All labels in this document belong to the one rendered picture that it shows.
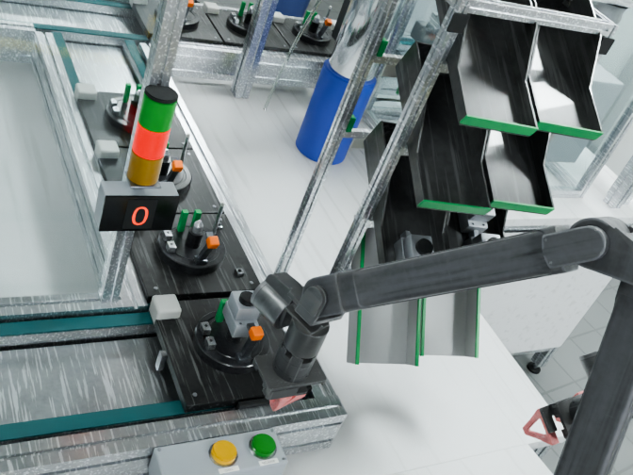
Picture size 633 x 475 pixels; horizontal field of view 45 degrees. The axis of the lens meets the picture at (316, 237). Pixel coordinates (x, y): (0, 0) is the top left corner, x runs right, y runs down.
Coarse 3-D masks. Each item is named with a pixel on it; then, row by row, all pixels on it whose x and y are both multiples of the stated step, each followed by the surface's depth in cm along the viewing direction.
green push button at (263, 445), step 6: (258, 438) 124; (264, 438) 124; (270, 438) 125; (252, 444) 123; (258, 444) 123; (264, 444) 123; (270, 444) 124; (258, 450) 122; (264, 450) 122; (270, 450) 123; (264, 456) 123
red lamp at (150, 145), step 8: (136, 128) 114; (144, 128) 112; (136, 136) 114; (144, 136) 113; (152, 136) 112; (160, 136) 113; (168, 136) 114; (136, 144) 114; (144, 144) 113; (152, 144) 113; (160, 144) 114; (136, 152) 115; (144, 152) 114; (152, 152) 114; (160, 152) 115
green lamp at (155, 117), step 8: (144, 96) 110; (144, 104) 110; (152, 104) 109; (160, 104) 109; (168, 104) 110; (176, 104) 112; (144, 112) 111; (152, 112) 110; (160, 112) 110; (168, 112) 111; (144, 120) 111; (152, 120) 111; (160, 120) 111; (168, 120) 112; (152, 128) 112; (160, 128) 112; (168, 128) 113
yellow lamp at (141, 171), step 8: (136, 160) 115; (144, 160) 115; (152, 160) 115; (160, 160) 116; (128, 168) 117; (136, 168) 116; (144, 168) 116; (152, 168) 116; (160, 168) 118; (128, 176) 118; (136, 176) 117; (144, 176) 117; (152, 176) 117; (144, 184) 118; (152, 184) 118
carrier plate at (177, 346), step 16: (192, 304) 143; (208, 304) 144; (160, 320) 137; (176, 320) 139; (192, 320) 140; (160, 336) 135; (176, 336) 136; (192, 336) 137; (272, 336) 143; (176, 352) 133; (192, 352) 134; (272, 352) 140; (176, 368) 130; (192, 368) 131; (208, 368) 132; (176, 384) 129; (192, 384) 129; (208, 384) 130; (224, 384) 131; (240, 384) 132; (256, 384) 133; (192, 400) 126; (208, 400) 127; (224, 400) 128; (240, 400) 130
